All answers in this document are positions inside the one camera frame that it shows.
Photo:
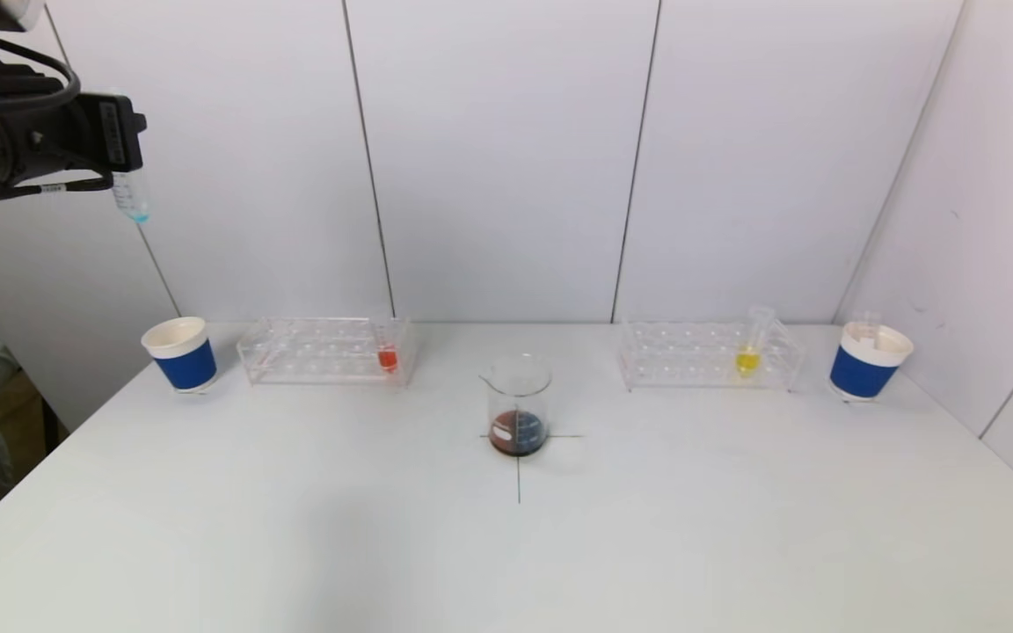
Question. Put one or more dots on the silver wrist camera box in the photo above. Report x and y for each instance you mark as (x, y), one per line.
(18, 10)

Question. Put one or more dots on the clear acrylic test tube rack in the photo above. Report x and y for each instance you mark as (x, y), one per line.
(322, 352)
(700, 356)

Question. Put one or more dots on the red liquid test tube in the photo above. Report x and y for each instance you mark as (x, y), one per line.
(867, 327)

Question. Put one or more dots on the clear glass beaker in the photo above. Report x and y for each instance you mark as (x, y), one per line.
(518, 435)

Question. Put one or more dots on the test tube with yellow pigment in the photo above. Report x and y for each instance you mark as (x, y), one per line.
(747, 361)

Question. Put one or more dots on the test tube with orange-red pigment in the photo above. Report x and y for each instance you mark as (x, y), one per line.
(387, 358)

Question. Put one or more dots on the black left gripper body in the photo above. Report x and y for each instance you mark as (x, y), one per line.
(117, 133)

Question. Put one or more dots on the blue and white paper cup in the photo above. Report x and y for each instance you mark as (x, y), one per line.
(185, 369)
(863, 374)

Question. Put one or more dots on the test tube with blue pigment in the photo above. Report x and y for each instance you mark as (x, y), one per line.
(133, 198)

